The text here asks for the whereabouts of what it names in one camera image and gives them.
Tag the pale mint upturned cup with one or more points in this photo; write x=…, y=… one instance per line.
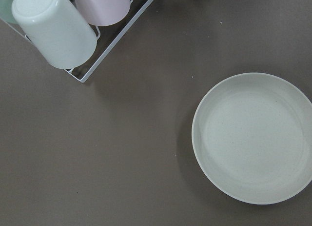
x=57, y=30

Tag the white wire cup rack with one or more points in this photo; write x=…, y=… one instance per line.
x=107, y=38

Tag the round white plate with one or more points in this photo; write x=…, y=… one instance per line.
x=252, y=138

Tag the green upturned cup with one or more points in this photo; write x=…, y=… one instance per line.
x=6, y=12

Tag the pink upturned cup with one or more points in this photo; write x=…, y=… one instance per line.
x=103, y=12

